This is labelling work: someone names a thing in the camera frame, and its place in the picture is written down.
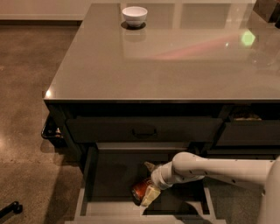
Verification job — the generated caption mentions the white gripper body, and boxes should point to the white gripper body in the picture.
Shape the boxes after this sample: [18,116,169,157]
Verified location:
[150,162,176,190]

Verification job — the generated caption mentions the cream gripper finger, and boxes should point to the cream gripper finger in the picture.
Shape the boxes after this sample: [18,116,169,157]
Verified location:
[144,162,157,172]
[141,185,161,207]

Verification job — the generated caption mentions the red coke can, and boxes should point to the red coke can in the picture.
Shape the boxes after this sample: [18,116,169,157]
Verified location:
[131,178,152,202]

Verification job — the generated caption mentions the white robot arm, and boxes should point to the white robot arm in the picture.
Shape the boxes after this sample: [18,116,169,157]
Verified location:
[141,152,280,224]

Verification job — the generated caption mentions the open middle drawer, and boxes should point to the open middle drawer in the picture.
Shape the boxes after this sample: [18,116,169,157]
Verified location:
[65,144,227,224]

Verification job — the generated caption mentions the dark top drawer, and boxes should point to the dark top drawer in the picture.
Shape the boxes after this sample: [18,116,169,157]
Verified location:
[66,116,222,143]

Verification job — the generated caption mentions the right column top drawer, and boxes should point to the right column top drawer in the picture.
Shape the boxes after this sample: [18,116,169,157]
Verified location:
[217,104,280,146]

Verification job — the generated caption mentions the dark cabinet counter unit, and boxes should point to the dark cabinet counter unit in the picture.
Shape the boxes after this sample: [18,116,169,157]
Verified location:
[45,1,280,156]

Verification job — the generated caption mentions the black object on floor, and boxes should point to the black object on floor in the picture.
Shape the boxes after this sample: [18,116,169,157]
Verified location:
[0,201,23,219]

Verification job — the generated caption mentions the white ceramic bowl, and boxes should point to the white ceramic bowl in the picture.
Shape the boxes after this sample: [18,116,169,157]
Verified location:
[122,6,148,28]

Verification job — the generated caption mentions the black side towel handle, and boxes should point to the black side towel handle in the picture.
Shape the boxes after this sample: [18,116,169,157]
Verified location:
[41,115,62,140]

